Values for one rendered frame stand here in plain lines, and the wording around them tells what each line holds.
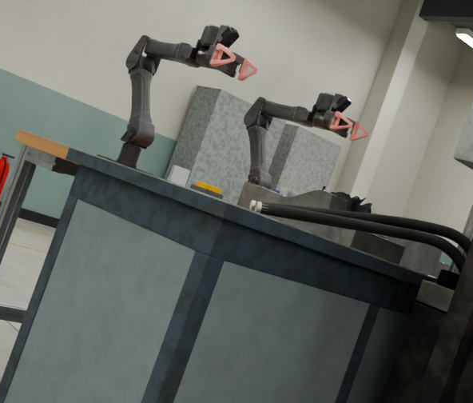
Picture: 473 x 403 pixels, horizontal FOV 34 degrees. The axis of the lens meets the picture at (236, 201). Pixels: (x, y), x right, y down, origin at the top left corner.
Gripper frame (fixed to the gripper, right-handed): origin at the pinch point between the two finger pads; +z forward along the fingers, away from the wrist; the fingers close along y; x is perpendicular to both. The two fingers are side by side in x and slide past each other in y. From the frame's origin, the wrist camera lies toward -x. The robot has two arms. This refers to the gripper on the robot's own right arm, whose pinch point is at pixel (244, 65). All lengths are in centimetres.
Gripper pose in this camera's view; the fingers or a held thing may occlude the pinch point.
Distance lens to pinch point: 234.7
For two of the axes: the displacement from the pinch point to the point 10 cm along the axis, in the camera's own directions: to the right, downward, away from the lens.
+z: 6.5, 2.4, -7.2
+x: -3.5, 9.4, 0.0
